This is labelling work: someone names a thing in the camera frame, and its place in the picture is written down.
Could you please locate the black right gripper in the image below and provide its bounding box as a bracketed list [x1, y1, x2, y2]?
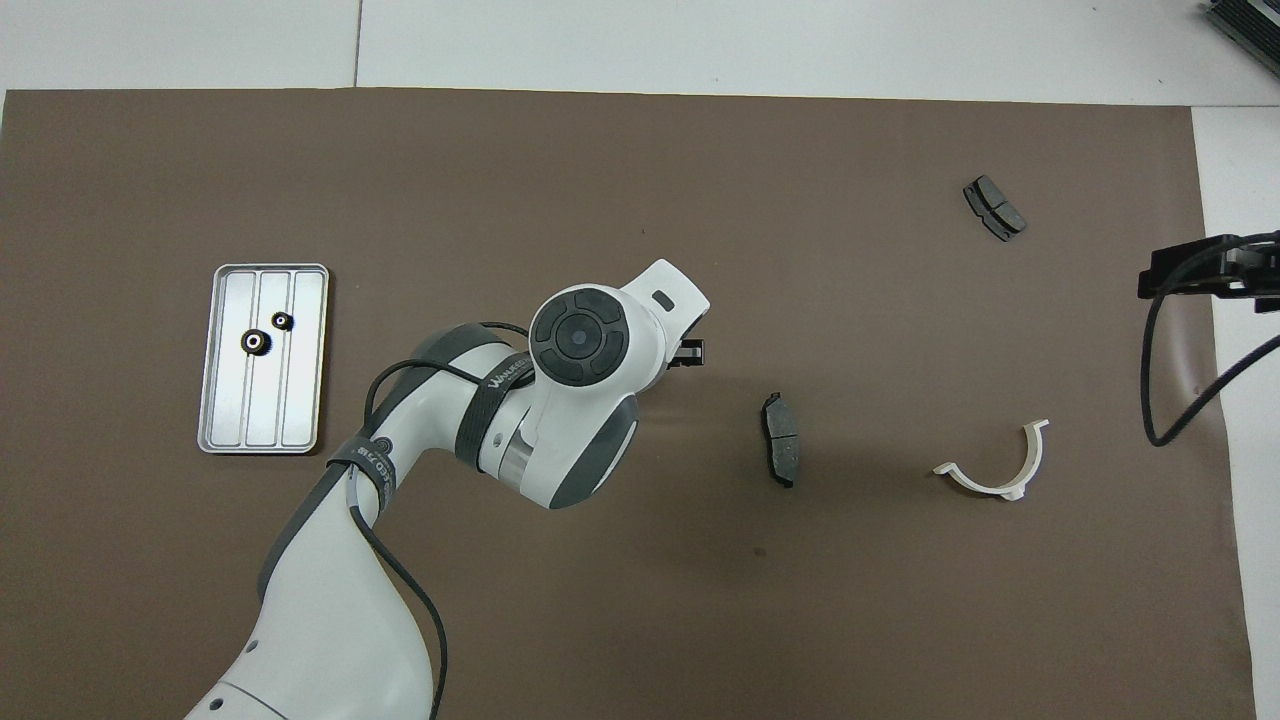
[1138, 232, 1280, 314]

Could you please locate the silver metal tray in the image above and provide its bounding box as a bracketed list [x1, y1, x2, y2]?
[197, 263, 330, 455]

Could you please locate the dark grey brake pad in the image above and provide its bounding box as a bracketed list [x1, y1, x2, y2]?
[963, 175, 1028, 243]
[761, 392, 801, 489]

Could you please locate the black ribbed device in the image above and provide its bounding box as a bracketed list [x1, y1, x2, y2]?
[1205, 0, 1280, 66]

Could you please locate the brown table mat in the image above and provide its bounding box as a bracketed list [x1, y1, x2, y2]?
[0, 88, 1259, 720]

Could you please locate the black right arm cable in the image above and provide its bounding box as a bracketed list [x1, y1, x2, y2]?
[1142, 285, 1280, 448]

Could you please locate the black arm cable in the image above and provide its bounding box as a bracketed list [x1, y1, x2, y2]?
[1142, 285, 1280, 448]
[350, 320, 531, 720]

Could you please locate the white semicircular plastic bracket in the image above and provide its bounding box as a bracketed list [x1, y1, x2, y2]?
[933, 419, 1050, 501]

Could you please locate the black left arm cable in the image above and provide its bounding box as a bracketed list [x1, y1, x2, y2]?
[350, 320, 531, 720]

